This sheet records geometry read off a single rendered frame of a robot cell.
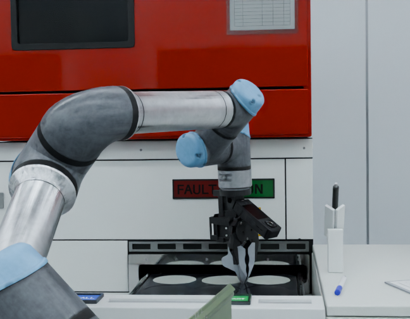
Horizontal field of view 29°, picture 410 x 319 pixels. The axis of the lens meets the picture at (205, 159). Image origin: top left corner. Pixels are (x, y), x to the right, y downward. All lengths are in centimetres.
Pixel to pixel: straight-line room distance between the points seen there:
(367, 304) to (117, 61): 89
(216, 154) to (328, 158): 178
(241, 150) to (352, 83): 172
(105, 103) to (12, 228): 26
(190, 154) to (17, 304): 75
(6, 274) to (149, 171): 100
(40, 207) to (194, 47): 73
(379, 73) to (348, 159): 39
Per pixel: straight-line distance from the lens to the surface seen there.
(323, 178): 341
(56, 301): 99
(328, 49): 341
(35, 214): 128
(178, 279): 186
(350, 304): 133
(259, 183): 191
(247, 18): 187
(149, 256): 196
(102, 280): 200
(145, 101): 140
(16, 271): 99
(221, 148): 165
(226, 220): 176
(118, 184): 196
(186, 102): 147
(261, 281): 183
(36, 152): 137
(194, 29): 188
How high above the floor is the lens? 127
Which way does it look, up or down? 3 degrees down
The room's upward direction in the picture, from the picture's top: 1 degrees counter-clockwise
